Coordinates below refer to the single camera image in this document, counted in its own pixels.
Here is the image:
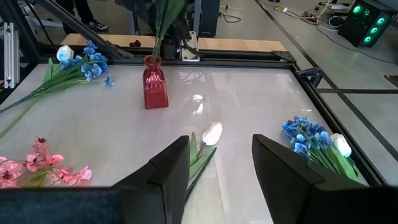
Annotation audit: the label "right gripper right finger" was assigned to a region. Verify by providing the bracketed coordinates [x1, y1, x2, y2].
[251, 133, 367, 224]

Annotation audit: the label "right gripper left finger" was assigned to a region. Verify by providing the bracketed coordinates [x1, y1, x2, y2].
[113, 135, 191, 224]

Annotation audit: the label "blue artificial flower bunch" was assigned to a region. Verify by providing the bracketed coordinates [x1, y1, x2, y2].
[281, 116, 335, 166]
[0, 39, 116, 114]

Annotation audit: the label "red glass vase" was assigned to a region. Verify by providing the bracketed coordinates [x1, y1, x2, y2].
[142, 55, 170, 110]

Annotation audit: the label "pink artificial flower bunch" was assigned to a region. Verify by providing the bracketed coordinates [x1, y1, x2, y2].
[150, 0, 189, 65]
[0, 136, 93, 189]

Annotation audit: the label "floor power strip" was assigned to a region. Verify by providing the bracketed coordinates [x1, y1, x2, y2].
[298, 11, 318, 23]

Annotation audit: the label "black computer green fans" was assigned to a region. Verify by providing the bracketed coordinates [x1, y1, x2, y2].
[337, 0, 395, 49]

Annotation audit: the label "person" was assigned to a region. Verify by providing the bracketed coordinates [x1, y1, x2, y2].
[55, 0, 110, 34]

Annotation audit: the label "silver aluminium extrusion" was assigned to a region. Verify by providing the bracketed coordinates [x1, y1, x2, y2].
[2, 22, 21, 90]

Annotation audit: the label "black frame handle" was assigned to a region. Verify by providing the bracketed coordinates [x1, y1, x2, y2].
[296, 67, 325, 89]

